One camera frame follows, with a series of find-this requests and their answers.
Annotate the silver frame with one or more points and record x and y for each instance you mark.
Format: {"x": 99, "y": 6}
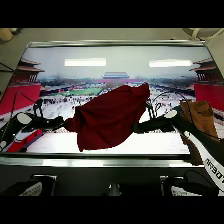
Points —
{"x": 100, "y": 162}

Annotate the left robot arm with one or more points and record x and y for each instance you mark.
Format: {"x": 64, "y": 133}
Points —
{"x": 50, "y": 123}

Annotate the brown garment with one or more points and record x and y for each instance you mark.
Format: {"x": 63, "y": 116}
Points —
{"x": 201, "y": 113}

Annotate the dark red garment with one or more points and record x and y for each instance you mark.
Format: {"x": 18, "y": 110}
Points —
{"x": 106, "y": 116}

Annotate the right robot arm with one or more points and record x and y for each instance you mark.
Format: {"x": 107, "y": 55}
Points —
{"x": 200, "y": 141}

